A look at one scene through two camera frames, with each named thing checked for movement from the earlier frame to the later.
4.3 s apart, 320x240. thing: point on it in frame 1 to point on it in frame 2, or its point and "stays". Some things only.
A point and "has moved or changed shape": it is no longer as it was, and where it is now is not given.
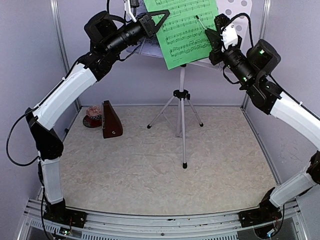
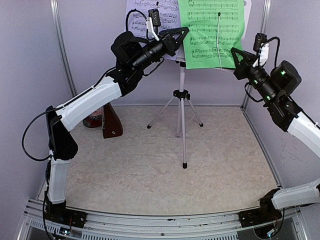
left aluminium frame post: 54,3 stays
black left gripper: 149,25 to 165,36
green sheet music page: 181,33 has moved or changed shape
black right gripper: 215,40 to 242,65
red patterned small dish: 91,123 stays
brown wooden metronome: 112,125 stays
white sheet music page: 149,45 has moved or changed shape
